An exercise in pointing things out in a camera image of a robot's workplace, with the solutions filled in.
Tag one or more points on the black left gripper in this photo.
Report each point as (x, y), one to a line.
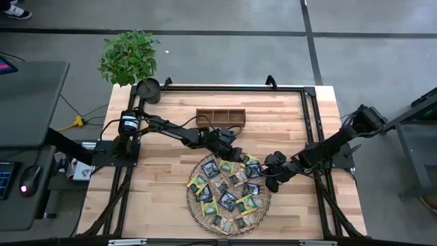
(222, 147)

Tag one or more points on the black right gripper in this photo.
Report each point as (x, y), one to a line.
(283, 171)

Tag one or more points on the yellow lemon lime tea packet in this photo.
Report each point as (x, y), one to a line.
(209, 207)
(251, 159)
(246, 204)
(226, 166)
(197, 182)

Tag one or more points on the purple blackcurrant tea packet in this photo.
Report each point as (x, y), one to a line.
(210, 168)
(205, 194)
(227, 201)
(253, 170)
(251, 189)

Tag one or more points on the green tea packets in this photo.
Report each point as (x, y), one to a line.
(239, 177)

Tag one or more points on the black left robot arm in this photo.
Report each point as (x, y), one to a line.
(177, 131)

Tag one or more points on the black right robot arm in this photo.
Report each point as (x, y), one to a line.
(324, 147)

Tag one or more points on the wooden three-compartment box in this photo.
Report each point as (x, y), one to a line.
(221, 117)

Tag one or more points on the round woven straw mat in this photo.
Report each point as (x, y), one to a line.
(202, 222)

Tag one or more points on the black clamp lever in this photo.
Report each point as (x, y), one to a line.
(353, 150)

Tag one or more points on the black plant pot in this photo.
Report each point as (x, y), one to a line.
(149, 91)

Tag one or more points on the black metal stand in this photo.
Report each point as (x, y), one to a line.
(397, 125)

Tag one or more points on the green leafy plant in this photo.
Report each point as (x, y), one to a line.
(128, 58)

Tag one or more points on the white printed card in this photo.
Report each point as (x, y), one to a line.
(83, 170)

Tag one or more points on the black diagonal beam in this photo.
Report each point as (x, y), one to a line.
(68, 145)

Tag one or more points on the black computer mouse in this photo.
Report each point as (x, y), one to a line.
(30, 179)

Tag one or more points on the dark grey desk panel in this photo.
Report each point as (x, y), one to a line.
(30, 102)

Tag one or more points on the grey desk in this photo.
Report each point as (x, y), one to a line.
(20, 212)

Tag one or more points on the black keyboard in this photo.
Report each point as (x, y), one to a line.
(5, 179)

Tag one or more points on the lit display screen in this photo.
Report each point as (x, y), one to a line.
(5, 65)

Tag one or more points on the person's foot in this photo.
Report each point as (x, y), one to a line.
(17, 12)
(13, 1)

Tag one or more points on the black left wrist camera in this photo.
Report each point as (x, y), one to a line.
(228, 135)

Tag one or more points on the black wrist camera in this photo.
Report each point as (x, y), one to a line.
(228, 135)
(276, 159)

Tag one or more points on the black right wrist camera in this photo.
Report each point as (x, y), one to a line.
(276, 159)

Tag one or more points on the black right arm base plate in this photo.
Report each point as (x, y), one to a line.
(343, 160)

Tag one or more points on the silver metal bracket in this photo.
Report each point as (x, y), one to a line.
(127, 242)
(317, 243)

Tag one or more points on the black frame clamp bracket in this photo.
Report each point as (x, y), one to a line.
(167, 83)
(271, 81)

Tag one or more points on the black aluminium table frame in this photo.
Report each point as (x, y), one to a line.
(184, 88)

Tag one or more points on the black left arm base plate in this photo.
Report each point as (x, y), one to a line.
(100, 157)

